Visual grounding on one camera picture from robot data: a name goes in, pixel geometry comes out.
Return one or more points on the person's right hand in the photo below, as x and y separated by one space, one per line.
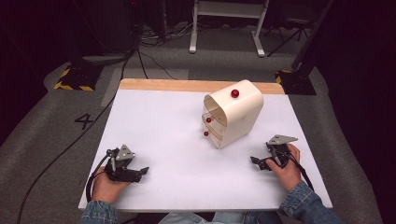
288 174

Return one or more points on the black stand with striped base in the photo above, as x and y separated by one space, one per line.
79 76
300 74

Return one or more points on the cream drawer cabinet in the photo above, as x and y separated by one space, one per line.
238 116

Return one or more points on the black tripod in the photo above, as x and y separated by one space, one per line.
291 34

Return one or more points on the red ball knob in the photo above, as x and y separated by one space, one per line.
235 93

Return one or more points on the cream drawer with red knob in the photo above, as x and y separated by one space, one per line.
214 123
214 137

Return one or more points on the person's left hand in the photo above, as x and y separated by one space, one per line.
106 189

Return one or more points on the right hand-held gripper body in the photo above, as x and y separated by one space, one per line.
280 149

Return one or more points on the white metal table frame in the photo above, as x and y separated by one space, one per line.
229 12

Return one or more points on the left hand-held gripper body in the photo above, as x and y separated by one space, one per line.
123 169

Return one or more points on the white table mat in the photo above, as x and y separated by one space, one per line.
168 149

